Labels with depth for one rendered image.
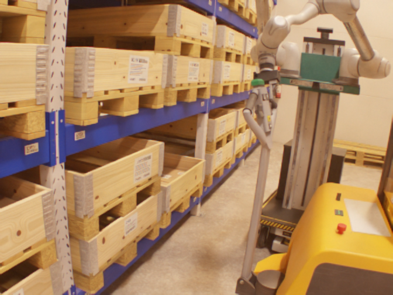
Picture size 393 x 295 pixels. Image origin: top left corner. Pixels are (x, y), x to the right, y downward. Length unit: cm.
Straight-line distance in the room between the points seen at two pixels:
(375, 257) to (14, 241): 130
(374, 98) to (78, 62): 629
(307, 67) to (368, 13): 462
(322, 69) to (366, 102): 446
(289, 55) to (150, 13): 107
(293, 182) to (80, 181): 189
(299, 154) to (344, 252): 168
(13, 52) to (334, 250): 128
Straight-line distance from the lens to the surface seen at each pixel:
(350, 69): 249
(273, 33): 161
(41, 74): 124
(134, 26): 236
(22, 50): 118
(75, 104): 149
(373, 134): 719
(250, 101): 140
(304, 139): 283
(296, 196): 296
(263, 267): 207
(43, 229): 140
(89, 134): 160
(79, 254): 175
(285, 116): 709
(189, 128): 328
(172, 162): 317
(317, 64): 269
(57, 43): 140
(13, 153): 129
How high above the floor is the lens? 147
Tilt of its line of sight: 13 degrees down
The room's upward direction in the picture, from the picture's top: 4 degrees clockwise
